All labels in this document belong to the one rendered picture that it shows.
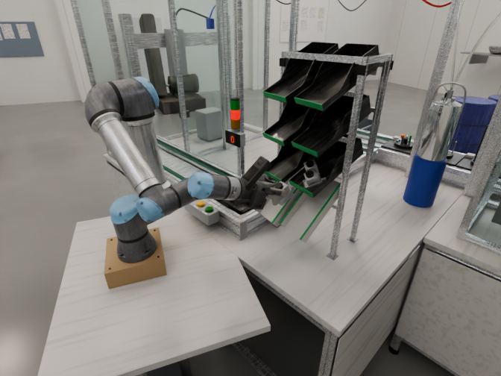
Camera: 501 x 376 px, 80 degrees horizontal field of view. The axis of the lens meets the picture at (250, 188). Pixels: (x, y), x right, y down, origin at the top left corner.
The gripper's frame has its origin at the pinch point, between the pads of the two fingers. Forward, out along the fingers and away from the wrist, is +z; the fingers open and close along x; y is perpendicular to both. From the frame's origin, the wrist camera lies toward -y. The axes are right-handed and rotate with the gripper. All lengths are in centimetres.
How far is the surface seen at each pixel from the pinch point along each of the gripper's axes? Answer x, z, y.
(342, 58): 1.6, 4.0, -47.5
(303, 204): -5.3, 21.3, 7.3
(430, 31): -457, 838, -385
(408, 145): -33, 143, -33
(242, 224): -22.9, 8.4, 27.2
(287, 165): -15.1, 14.3, -5.8
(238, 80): -62, 9, -33
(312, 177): 4.5, 8.7, -7.0
